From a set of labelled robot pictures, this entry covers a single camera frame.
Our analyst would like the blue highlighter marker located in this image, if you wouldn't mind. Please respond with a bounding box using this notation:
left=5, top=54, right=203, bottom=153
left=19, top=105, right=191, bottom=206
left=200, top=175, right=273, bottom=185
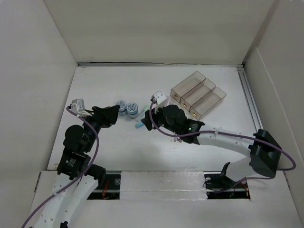
left=135, top=121, right=144, bottom=129

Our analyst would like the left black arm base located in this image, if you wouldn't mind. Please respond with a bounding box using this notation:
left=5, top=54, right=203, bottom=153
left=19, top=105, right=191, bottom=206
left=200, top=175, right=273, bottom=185
left=87, top=171, right=121, bottom=200

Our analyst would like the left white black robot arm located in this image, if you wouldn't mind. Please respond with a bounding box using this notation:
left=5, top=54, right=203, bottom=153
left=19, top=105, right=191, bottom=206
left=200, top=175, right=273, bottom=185
left=34, top=101, right=119, bottom=228

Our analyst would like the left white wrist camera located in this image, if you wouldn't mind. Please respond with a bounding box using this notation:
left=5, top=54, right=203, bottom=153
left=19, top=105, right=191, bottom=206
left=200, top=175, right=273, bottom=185
left=70, top=99, right=88, bottom=117

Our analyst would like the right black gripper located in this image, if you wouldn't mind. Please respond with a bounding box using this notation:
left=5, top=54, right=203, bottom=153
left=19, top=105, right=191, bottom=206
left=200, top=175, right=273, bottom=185
left=141, top=102, right=180, bottom=134

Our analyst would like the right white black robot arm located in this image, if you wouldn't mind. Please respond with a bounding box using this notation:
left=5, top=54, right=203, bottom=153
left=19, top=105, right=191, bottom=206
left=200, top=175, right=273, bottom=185
left=141, top=105, right=282, bottom=190

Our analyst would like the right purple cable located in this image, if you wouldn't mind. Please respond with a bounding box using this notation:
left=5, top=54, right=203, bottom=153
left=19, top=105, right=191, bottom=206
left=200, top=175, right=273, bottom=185
left=149, top=99, right=296, bottom=193

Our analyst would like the blue tape roll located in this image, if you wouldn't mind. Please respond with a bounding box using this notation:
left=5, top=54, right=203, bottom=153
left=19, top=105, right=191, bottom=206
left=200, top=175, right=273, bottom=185
left=126, top=102, right=138, bottom=119
left=116, top=100, right=127, bottom=116

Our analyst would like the green highlighter marker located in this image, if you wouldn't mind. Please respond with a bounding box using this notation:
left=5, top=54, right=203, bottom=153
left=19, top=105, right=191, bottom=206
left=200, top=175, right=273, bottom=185
left=137, top=105, right=149, bottom=119

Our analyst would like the aluminium rail right edge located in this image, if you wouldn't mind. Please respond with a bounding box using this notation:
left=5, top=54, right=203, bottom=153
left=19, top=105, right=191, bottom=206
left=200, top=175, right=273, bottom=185
left=237, top=67, right=263, bottom=131

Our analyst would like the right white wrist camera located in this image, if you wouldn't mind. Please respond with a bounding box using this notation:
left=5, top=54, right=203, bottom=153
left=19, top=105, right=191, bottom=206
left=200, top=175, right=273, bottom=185
left=151, top=91, right=167, bottom=105

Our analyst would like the clear three-compartment organizer tray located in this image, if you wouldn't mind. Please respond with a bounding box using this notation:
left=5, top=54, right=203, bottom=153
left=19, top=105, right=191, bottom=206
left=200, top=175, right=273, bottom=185
left=171, top=71, right=227, bottom=121

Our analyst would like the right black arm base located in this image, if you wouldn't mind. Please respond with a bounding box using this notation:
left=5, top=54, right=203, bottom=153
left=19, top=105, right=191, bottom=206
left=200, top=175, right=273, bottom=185
left=203, top=162, right=250, bottom=200

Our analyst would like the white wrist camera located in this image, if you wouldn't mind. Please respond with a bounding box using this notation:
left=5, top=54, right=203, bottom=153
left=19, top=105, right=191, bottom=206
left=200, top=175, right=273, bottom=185
left=151, top=91, right=167, bottom=105
left=70, top=99, right=88, bottom=117

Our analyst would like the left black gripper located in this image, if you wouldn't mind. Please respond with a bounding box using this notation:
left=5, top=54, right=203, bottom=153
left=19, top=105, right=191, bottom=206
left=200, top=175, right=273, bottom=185
left=81, top=104, right=119, bottom=151

